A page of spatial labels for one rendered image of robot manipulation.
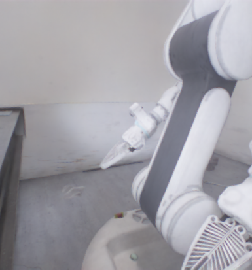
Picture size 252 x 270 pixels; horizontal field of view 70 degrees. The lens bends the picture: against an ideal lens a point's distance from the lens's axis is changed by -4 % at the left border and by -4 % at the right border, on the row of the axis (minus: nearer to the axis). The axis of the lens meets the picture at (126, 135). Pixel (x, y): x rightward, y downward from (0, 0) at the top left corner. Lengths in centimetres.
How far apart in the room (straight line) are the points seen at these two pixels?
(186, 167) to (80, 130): 161
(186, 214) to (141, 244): 38
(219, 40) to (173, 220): 37
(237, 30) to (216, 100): 14
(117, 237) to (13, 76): 160
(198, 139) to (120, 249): 49
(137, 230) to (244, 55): 63
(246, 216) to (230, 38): 31
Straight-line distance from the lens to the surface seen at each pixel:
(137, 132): 65
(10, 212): 83
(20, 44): 196
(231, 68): 44
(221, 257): 34
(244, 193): 34
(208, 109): 45
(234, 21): 44
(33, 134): 191
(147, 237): 79
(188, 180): 47
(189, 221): 46
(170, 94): 71
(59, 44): 199
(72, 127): 194
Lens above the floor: 86
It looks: 14 degrees down
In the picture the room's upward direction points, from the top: 1 degrees clockwise
